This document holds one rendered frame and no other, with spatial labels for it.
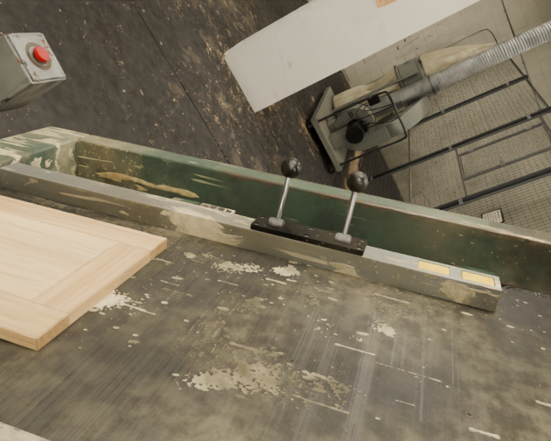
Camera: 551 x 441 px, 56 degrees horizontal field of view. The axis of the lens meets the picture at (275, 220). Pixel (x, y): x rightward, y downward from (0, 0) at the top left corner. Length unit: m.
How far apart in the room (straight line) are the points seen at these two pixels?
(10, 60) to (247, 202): 0.61
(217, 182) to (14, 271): 0.52
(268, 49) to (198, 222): 3.77
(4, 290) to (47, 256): 0.10
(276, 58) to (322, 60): 0.39
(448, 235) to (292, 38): 3.62
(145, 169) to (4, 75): 0.37
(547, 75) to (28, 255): 8.92
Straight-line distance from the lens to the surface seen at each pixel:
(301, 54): 4.58
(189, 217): 0.93
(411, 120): 6.25
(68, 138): 1.33
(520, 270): 1.13
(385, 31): 4.48
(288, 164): 0.90
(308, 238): 0.87
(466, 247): 1.11
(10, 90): 1.34
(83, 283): 0.76
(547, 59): 9.30
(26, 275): 0.80
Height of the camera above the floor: 1.75
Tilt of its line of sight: 24 degrees down
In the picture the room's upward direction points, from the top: 69 degrees clockwise
